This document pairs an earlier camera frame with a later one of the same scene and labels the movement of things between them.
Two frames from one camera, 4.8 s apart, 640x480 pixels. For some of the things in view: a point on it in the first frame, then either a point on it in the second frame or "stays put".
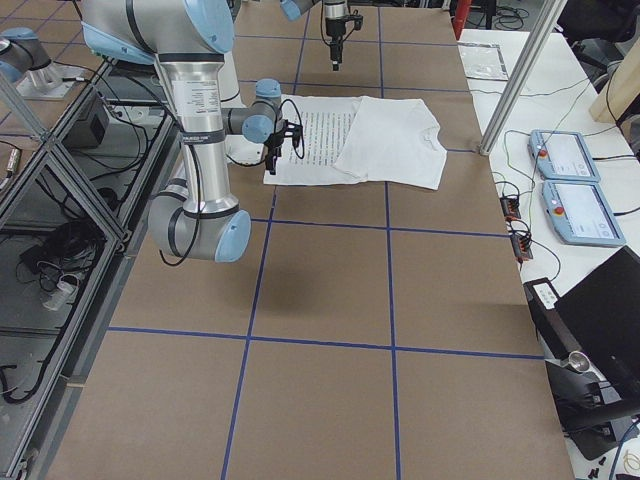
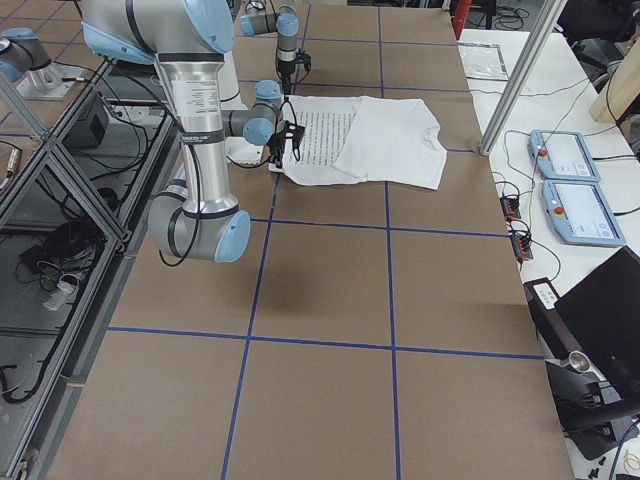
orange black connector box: (510, 208) stays put
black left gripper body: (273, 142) stays put
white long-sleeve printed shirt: (353, 140) stays put
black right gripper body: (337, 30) to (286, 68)
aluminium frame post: (521, 77) stays put
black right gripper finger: (336, 57) to (286, 86)
